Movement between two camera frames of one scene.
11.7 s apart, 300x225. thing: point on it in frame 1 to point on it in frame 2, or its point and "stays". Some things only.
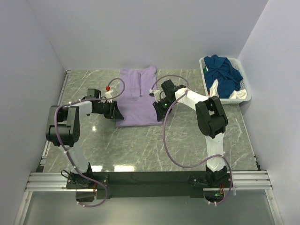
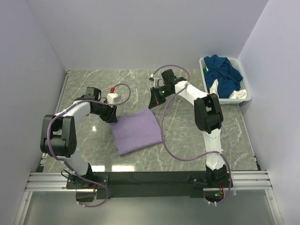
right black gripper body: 160,108 to 155,96
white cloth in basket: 236,94 stays
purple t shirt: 135,104 to 135,131
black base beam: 117,184 stays
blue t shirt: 228,77 stays
